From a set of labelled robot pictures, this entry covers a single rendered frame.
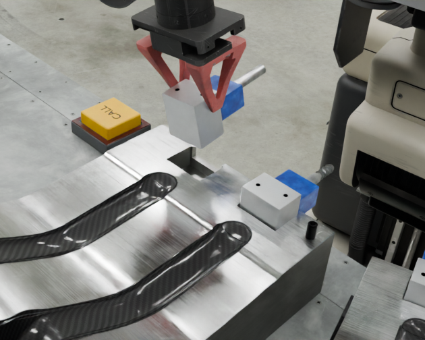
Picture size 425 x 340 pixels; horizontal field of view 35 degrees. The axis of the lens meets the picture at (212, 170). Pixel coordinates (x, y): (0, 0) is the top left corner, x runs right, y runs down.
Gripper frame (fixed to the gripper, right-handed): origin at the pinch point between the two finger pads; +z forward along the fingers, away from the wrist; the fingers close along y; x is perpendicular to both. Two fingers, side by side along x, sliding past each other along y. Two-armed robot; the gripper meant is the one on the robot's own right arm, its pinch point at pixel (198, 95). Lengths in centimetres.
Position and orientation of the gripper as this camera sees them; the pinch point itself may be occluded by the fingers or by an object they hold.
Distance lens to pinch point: 71.3
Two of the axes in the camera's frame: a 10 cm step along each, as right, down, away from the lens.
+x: 6.9, -5.0, 5.2
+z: 1.1, 7.8, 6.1
